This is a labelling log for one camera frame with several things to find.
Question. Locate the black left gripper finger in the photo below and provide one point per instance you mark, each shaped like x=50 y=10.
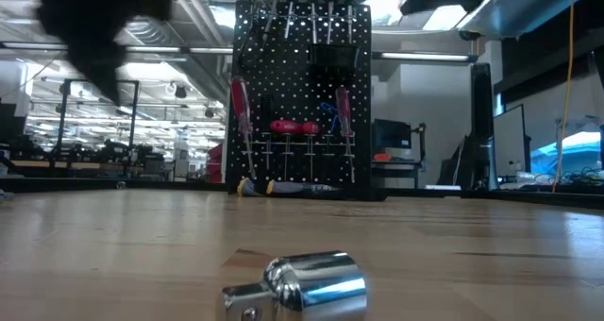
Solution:
x=101 y=71

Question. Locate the short ceiling light bar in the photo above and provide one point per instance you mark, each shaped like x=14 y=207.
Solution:
x=424 y=56

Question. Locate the cluttered background workbench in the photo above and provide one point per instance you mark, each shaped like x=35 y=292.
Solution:
x=118 y=156

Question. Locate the long ceiling light bar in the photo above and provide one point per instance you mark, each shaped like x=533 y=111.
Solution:
x=189 y=50

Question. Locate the black pegboard bin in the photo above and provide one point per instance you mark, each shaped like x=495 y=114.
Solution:
x=334 y=56

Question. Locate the black tower column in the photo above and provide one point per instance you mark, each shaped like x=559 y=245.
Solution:
x=482 y=123

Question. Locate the red rounded object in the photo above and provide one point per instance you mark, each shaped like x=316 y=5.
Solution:
x=214 y=165

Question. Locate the black computer monitor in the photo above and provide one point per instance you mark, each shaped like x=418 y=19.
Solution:
x=391 y=134

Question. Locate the white upright panel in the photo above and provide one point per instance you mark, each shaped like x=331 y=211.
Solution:
x=509 y=146

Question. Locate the small orange object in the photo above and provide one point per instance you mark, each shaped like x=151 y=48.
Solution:
x=382 y=157

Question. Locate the black monitor desk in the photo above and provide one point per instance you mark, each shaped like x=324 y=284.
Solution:
x=394 y=164

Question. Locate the black metal pegboard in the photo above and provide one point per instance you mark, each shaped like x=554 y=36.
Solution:
x=292 y=89

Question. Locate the grey black work glove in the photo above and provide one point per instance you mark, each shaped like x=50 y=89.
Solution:
x=245 y=188

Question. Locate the blue cover sheet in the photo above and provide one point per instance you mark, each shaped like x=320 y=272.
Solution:
x=580 y=151

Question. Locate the yellow grey tool at rack base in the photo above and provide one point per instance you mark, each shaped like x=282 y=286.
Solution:
x=292 y=188

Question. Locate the black frame robot station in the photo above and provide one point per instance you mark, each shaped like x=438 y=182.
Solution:
x=134 y=123

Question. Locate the silver ceiling duct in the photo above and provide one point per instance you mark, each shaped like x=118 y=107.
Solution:
x=189 y=66

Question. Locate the black aluminium table frame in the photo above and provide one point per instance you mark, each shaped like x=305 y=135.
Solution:
x=141 y=185

